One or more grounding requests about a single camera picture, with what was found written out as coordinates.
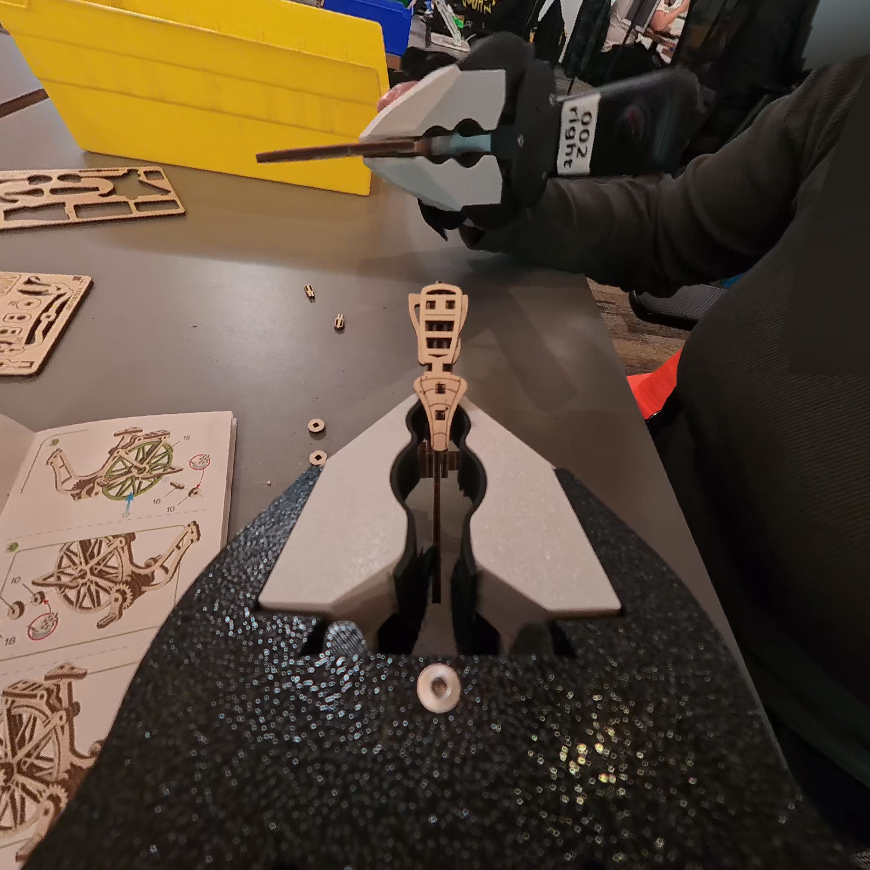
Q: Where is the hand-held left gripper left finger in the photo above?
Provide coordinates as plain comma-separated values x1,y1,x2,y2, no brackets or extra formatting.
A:
257,394,436,652

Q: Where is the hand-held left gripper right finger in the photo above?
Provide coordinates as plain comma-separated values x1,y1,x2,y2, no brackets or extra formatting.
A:
449,397,624,652

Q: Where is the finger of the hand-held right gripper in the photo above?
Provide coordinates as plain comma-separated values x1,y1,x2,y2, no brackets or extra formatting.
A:
362,151,503,213
358,65,508,145

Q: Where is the wooden spoked wheel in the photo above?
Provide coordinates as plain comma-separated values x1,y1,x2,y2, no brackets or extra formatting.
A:
256,135,439,165

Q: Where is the wooden model frame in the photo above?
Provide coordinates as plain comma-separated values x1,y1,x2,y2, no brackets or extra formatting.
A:
408,280,473,607

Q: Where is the wooden parts sheet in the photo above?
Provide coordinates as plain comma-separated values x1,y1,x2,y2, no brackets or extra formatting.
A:
0,271,94,379
0,166,186,232

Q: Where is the blue plastic bin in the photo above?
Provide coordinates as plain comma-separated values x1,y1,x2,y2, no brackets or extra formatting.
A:
321,0,417,33

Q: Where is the assembly instruction booklet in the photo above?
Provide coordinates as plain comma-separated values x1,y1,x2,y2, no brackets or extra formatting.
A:
0,410,239,860

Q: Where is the orange fabric item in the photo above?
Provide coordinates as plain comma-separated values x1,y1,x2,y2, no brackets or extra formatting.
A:
628,352,682,424

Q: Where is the yellow plastic bin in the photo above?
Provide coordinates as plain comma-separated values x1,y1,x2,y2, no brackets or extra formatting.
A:
0,0,391,198

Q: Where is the person's torso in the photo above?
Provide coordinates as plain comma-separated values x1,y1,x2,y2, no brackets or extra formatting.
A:
646,224,870,799

